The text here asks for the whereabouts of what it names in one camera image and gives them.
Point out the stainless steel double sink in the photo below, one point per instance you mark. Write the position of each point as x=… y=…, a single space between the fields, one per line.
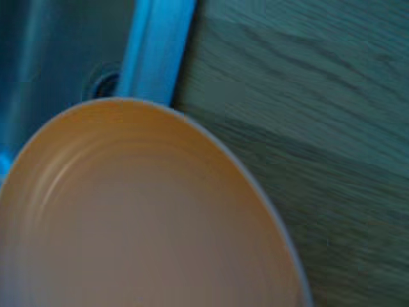
x=153 y=48

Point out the orange plastic plate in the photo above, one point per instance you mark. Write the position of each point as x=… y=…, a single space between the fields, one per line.
x=143 y=217

